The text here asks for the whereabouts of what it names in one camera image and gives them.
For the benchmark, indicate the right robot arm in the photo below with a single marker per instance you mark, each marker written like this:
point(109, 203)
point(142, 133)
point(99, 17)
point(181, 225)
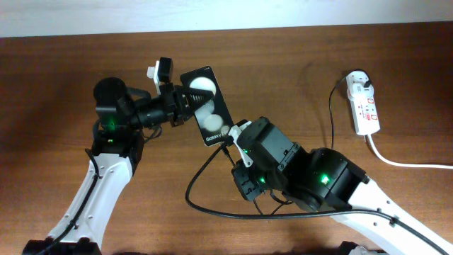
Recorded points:
point(324, 180)

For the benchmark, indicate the white charger adapter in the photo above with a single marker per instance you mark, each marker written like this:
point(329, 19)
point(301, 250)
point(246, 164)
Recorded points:
point(358, 91)

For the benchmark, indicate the white power strip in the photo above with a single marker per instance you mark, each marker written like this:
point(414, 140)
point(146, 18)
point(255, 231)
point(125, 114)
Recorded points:
point(364, 110)

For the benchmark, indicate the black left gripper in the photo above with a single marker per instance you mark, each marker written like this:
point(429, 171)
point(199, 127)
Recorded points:
point(182, 110)

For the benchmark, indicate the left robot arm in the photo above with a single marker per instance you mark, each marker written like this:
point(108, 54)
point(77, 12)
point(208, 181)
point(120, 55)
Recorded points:
point(118, 143)

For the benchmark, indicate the black Galaxy flip phone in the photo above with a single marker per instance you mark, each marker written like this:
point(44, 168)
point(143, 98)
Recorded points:
point(213, 119)

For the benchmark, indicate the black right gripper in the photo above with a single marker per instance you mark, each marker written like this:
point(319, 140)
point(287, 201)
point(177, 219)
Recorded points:
point(240, 174)

